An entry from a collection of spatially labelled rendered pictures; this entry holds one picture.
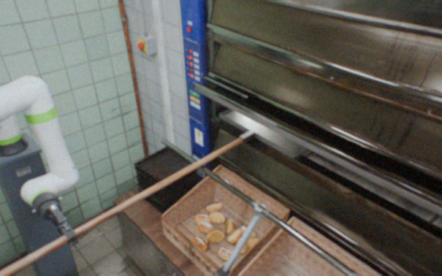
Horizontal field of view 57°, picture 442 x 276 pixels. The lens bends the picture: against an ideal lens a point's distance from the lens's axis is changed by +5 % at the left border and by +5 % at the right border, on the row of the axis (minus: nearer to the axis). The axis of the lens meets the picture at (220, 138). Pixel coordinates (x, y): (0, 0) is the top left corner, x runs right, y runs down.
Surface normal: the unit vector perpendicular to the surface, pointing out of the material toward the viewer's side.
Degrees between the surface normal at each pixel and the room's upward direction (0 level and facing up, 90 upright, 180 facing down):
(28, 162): 90
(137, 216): 0
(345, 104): 70
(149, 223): 0
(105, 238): 0
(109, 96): 90
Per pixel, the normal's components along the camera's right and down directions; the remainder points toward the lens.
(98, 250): -0.02, -0.83
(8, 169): 0.65, 0.41
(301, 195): -0.71, 0.07
